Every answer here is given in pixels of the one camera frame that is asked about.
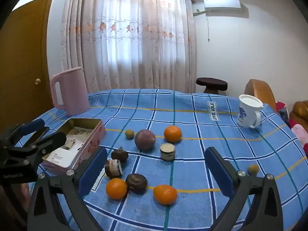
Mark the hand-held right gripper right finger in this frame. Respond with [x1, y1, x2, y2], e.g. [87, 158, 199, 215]
[204, 146, 284, 231]

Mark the brown leather sofa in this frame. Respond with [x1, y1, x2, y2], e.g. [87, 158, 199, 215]
[289, 100, 308, 128]

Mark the red patterned cloth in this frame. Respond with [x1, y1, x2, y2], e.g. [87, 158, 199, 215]
[275, 101, 293, 126]

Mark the white cup with blue print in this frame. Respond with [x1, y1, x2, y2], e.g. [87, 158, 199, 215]
[236, 94, 264, 129]

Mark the pink electric kettle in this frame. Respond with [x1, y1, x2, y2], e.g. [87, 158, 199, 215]
[50, 67, 90, 116]

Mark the brown wooden door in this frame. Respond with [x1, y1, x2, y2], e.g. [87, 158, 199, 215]
[0, 0, 54, 135]

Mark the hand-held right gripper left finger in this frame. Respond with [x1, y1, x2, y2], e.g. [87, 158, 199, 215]
[27, 146, 108, 231]

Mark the white air conditioner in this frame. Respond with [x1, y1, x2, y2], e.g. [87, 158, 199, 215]
[203, 0, 241, 12]

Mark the purple sweet potato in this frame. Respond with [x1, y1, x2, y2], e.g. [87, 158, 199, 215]
[134, 129, 156, 151]

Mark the air conditioner power cable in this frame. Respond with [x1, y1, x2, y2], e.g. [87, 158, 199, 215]
[206, 14, 212, 42]

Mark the printed paper leaflet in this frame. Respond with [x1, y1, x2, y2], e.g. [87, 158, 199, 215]
[46, 125, 94, 167]

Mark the sheer floral curtain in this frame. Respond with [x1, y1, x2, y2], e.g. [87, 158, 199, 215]
[60, 0, 198, 94]

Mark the pink soft toy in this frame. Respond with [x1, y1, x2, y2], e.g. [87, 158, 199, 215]
[291, 124, 308, 156]

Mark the pink tin box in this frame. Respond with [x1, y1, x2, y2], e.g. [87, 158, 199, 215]
[40, 118, 107, 176]

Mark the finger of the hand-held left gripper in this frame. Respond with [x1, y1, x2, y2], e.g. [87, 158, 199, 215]
[0, 118, 50, 147]
[14, 132, 67, 160]

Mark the blue plaid tablecloth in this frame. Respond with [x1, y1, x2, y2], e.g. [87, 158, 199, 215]
[28, 89, 308, 231]

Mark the dark brown mangosteen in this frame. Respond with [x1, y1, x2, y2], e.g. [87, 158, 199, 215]
[111, 147, 129, 166]
[125, 173, 148, 195]

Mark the dark round stool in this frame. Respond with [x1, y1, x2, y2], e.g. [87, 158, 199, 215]
[196, 77, 228, 95]

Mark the orange tangerine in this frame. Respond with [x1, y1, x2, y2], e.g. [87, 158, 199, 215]
[153, 184, 178, 205]
[106, 178, 128, 200]
[164, 126, 182, 143]

